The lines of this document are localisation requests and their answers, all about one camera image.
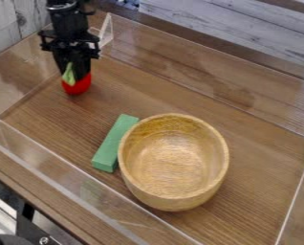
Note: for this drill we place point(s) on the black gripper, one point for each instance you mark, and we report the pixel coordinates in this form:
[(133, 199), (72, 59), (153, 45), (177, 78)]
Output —
[(87, 43)]

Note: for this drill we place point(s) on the red plush strawberry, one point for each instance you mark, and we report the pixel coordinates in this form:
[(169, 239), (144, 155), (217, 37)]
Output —
[(75, 86)]

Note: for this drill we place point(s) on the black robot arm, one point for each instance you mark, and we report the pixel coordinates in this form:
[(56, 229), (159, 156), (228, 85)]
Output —
[(68, 18)]

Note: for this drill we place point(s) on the green rectangular block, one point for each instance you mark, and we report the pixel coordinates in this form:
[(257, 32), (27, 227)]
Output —
[(104, 159)]

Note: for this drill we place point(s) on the wooden bowl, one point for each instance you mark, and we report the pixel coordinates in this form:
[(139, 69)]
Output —
[(173, 159)]

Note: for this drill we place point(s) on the clear acrylic corner bracket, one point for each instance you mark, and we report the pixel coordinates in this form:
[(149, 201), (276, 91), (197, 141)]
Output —
[(104, 32)]

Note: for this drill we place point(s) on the black table leg bracket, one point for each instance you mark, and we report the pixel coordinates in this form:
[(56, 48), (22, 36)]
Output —
[(28, 230)]

